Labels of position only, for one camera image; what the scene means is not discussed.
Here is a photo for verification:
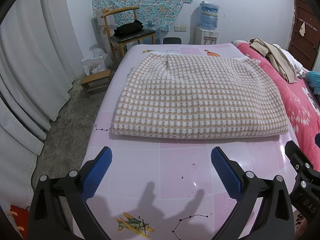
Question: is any black trash bin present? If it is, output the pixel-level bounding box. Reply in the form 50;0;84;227
163;37;182;44

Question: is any pink floral blanket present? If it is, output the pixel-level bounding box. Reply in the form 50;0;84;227
232;40;319;171

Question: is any brown wooden door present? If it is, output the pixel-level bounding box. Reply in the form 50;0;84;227
289;0;319;70

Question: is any beige garment on bed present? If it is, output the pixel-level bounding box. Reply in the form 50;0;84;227
250;38;298;83

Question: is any teal blue garment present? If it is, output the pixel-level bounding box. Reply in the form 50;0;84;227
305;71;320;96

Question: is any beige white houndstooth coat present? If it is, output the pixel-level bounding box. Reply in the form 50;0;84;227
112;52;288;139

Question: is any pink cartoon bed sheet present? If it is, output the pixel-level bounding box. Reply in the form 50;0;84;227
85;43;296;239

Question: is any wooden chair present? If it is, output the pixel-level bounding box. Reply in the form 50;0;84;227
100;6;156;64

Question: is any white water dispenser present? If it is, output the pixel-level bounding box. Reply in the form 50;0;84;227
194;27;219;45

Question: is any red bag on floor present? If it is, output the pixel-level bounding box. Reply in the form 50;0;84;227
9;205;29;240

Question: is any wall power socket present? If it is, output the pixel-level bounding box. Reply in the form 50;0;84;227
174;25;187;32

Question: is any blue water bottle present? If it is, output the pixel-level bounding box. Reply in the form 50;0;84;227
199;1;220;31

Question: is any white plastic bag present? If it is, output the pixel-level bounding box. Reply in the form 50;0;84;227
81;48;113;75

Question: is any white curtain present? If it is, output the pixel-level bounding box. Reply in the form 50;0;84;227
1;0;81;211

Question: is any white garment on bed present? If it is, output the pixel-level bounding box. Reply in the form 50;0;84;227
273;44;303;75

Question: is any small wooden stool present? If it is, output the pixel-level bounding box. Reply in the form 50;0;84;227
81;69;113;98

